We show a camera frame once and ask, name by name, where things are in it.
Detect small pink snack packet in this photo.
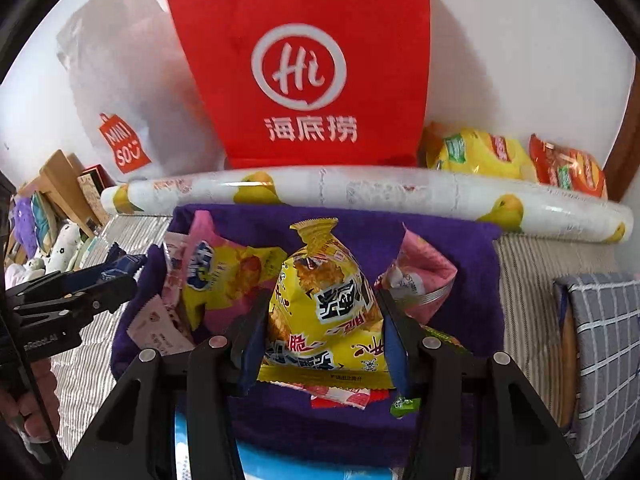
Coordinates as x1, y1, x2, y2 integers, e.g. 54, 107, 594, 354
310, 386, 372, 412

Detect large pink yellow snack bag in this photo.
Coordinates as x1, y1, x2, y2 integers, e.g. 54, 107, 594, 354
180, 210, 289, 334

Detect purple plush toy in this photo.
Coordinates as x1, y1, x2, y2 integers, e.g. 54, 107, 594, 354
12, 197, 39, 257

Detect grey plaid cloth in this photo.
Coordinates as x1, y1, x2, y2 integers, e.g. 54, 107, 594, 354
552, 272, 640, 480

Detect person's left hand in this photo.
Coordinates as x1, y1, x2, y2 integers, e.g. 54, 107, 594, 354
0, 357, 59, 444

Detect orange chips bag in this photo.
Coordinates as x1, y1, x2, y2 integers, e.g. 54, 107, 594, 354
528, 133, 609, 200

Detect striped mattress pad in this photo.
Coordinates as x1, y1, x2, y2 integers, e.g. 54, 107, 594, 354
50, 210, 640, 463

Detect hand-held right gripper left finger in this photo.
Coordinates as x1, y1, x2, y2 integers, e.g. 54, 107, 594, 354
60, 287, 273, 480

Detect white dotted pillow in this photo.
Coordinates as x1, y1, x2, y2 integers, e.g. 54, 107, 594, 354
45, 222, 84, 274

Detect colourful cartoon pillow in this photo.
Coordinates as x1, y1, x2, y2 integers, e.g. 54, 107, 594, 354
30, 192, 59, 247

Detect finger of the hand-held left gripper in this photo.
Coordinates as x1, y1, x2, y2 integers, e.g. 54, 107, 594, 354
6, 274, 139, 332
59, 242, 149, 294

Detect fruit print wallpaper roll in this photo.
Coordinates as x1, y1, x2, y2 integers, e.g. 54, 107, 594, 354
100, 167, 632, 246

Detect yellow chips bag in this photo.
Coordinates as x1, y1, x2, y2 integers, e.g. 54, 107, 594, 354
424, 127, 537, 182

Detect blue snack packet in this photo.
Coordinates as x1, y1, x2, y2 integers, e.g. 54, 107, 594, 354
102, 254, 149, 282

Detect red paper bag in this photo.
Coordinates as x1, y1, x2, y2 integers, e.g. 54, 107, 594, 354
166, 0, 432, 170

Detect brown patterned notebook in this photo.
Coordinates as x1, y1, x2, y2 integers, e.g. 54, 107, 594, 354
76, 165, 114, 227

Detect yellow snack packet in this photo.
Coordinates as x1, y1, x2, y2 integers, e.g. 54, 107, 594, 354
256, 217, 397, 394

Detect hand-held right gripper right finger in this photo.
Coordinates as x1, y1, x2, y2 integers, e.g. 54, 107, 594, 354
374, 287, 587, 480

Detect white plastic shopping bag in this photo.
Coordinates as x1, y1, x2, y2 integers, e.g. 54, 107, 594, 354
55, 0, 227, 182

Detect wooden door frame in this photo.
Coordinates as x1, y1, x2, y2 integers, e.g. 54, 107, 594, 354
602, 55, 640, 202

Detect light pink pastry packet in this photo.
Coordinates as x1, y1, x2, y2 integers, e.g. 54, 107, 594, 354
127, 294, 197, 357
162, 232, 194, 307

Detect pink cartoon snack packet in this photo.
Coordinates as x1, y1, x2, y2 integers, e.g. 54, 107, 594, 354
379, 224, 459, 327

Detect purple towel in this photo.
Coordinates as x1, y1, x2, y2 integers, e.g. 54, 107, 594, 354
110, 203, 504, 467

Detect green snack packet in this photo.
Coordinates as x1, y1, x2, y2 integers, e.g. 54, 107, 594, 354
390, 327, 468, 419

